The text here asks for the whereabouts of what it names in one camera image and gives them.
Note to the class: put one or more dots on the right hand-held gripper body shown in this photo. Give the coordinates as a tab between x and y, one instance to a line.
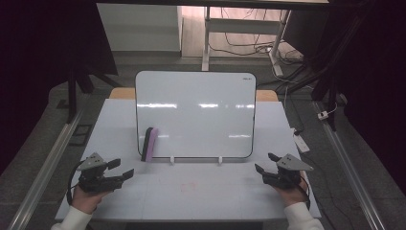
285	177

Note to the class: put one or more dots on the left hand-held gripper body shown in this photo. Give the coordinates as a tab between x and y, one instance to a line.
95	182

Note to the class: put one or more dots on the purple and black eraser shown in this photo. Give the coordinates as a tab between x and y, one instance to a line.
151	143

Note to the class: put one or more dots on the white whiteboard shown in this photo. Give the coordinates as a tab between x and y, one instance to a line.
198	124

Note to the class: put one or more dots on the person's right hand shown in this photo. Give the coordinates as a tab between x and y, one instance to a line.
293	195

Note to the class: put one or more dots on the person's left hand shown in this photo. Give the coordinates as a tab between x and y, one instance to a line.
83	199

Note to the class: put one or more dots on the white power strip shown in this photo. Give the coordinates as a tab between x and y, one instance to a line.
301	142

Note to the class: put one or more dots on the white whiteboard stand foot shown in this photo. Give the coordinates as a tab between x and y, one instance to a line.
172	160
220	160

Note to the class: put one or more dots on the black floor plate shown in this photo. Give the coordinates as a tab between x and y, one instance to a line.
80	134

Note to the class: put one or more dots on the small white adapter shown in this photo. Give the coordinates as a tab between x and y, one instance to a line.
323	115

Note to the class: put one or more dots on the white table mat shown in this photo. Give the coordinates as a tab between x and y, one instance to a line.
198	195

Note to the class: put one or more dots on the wooden table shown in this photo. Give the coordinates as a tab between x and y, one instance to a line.
122	93

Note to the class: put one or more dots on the black metal stand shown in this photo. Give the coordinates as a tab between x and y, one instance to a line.
72	96
328	80

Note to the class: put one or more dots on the dark curtain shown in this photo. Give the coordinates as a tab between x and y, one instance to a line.
379	80
38	64

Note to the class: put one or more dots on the aluminium rail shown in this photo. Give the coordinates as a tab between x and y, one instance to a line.
348	166
48	166

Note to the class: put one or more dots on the white desk frame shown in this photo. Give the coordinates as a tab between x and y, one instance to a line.
242	26

